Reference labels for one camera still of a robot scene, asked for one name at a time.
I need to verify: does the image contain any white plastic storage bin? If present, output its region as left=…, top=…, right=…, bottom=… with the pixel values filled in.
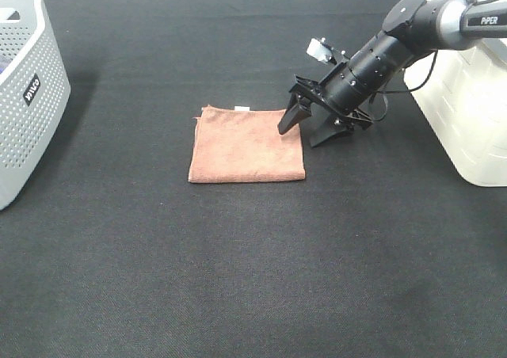
left=402, top=0, right=507, bottom=188

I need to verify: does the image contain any brown towel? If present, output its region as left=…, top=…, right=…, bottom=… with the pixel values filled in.
left=188, top=105, right=306, bottom=184

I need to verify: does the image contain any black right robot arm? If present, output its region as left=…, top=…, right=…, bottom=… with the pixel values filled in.
left=278, top=0, right=506, bottom=147

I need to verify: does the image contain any grey perforated laundry basket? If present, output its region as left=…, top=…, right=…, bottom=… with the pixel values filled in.
left=1, top=0, right=71, bottom=208

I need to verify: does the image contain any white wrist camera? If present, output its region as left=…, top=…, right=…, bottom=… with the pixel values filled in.
left=306, top=37, right=344, bottom=65

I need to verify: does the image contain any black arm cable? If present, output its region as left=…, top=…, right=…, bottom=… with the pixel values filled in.
left=368, top=51, right=439, bottom=122

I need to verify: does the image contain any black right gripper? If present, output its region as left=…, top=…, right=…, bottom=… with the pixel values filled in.
left=277, top=76, right=373, bottom=147

